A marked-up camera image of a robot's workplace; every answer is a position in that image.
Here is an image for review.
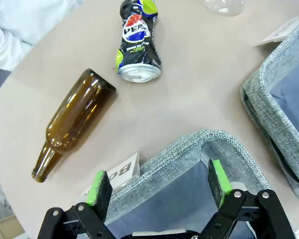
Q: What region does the white bottle label card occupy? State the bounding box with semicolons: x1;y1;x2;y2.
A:
81;150;142;200

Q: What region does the person's white-sleeved forearm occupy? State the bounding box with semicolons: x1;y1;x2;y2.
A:
0;24;34;72

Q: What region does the cardboard box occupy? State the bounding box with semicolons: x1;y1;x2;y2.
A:
0;215;25;239

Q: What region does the clear plastic bottle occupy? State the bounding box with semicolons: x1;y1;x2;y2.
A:
203;0;245;17

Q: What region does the brown glass bottle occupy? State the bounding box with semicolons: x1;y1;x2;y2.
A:
31;68;117;183

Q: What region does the grey fabric basket, plastic waste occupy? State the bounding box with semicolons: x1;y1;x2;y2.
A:
240;13;299;201

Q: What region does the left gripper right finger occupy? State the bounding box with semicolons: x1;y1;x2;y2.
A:
196;158;296;239

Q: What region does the grey fabric basket, bottle label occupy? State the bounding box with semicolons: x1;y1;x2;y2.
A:
103;128;272;239

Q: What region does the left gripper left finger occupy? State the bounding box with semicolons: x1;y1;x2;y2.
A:
37;170;120;239

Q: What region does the crushed black Pepsi can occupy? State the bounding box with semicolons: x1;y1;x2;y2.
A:
113;0;162;83

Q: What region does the person's white shirt torso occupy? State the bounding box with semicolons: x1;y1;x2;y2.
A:
0;0;85;45

